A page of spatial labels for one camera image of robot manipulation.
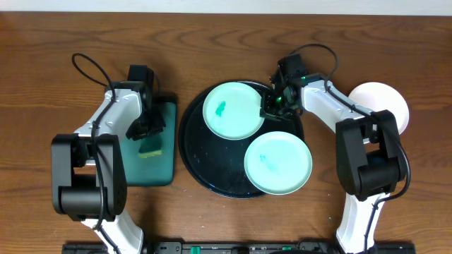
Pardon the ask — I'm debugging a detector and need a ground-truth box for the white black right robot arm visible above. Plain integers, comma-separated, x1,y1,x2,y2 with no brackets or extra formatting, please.
261,74,411,253

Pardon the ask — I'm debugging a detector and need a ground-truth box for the mint green plate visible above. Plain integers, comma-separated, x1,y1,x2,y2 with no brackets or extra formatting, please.
244,131,313,195
202,82,264,140

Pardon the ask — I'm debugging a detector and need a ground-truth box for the green yellow sponge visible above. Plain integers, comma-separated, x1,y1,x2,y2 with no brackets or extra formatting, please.
138,134,162,158

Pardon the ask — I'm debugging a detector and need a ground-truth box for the white plate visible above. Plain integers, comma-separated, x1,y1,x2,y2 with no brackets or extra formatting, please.
348,82,410,134

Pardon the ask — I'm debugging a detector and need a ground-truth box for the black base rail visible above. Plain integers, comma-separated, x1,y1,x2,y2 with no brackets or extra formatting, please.
61,241,416,254

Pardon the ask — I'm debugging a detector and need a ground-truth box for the dark green rectangular tray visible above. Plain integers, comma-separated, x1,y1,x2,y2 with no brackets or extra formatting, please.
120,95,177,187

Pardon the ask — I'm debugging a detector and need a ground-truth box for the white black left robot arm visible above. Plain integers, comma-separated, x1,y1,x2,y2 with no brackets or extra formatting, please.
51,81,165,253

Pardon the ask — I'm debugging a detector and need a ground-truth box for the round black tray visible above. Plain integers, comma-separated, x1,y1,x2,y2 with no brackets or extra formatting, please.
178,84,304,199

